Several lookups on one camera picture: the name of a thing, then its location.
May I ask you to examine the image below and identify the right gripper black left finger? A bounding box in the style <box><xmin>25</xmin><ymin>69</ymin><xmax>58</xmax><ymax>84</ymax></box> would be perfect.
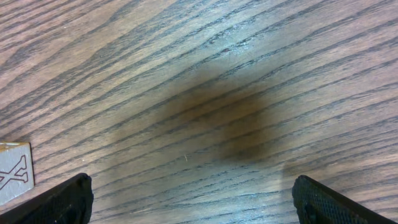
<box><xmin>1</xmin><ymin>173</ymin><xmax>94</xmax><ymax>224</ymax></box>

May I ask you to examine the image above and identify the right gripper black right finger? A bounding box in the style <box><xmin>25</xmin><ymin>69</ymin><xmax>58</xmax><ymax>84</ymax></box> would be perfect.
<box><xmin>292</xmin><ymin>175</ymin><xmax>397</xmax><ymax>224</ymax></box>

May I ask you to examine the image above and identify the wooden block blue side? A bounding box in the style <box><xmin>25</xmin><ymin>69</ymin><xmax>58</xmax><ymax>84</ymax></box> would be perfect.
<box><xmin>0</xmin><ymin>142</ymin><xmax>35</xmax><ymax>205</ymax></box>

